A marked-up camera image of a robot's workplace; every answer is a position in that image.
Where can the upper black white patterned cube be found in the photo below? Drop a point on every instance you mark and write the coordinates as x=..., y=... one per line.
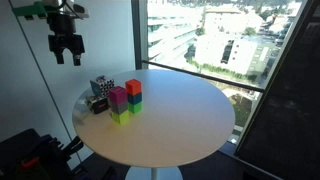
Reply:
x=101, y=85

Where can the round white table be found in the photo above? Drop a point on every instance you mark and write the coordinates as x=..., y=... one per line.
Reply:
x=183, y=119

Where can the yellow-green block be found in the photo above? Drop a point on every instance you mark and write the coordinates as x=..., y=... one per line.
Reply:
x=122, y=118

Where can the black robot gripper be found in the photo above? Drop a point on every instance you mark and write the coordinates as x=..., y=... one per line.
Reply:
x=64, y=37

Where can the orange block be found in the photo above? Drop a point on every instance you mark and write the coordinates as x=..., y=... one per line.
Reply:
x=133, y=86

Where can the green block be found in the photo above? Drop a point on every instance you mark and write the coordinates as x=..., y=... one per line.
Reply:
x=135, y=108

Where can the grey block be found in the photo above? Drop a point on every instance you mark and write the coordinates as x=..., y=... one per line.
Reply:
x=119, y=108

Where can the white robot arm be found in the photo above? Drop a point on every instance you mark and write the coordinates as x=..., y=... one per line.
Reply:
x=66, y=7

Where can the teal block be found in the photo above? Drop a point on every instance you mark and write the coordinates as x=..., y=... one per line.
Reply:
x=134, y=99

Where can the black window railing bar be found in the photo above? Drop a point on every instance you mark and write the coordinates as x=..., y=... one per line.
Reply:
x=229, y=82

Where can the pink block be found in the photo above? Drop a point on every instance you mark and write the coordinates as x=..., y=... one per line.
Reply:
x=117, y=94

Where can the dark panel at window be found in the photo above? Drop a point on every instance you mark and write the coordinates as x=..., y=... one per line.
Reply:
x=284, y=137

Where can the black equipment with red handle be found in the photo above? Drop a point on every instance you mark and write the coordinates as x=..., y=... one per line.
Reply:
x=29, y=156

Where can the lower black patterned cube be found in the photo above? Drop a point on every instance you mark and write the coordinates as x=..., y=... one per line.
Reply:
x=96, y=104

